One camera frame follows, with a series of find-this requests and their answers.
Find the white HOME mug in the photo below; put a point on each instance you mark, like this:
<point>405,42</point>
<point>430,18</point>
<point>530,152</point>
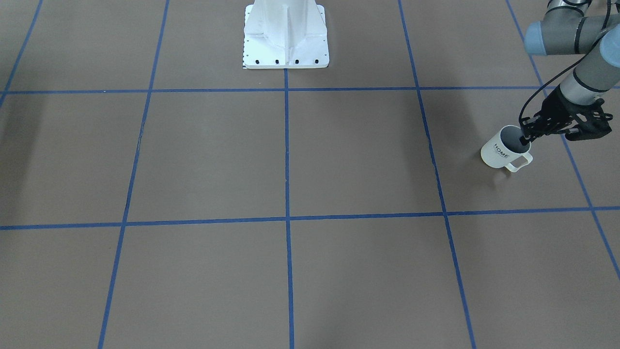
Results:
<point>504,150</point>

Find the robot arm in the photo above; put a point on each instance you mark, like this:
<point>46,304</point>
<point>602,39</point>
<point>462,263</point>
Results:
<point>565,30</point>

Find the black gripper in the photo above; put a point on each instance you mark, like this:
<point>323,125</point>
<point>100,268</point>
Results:
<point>556,107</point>

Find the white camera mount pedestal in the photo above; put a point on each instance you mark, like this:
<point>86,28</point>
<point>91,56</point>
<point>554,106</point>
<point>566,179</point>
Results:
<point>285,34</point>

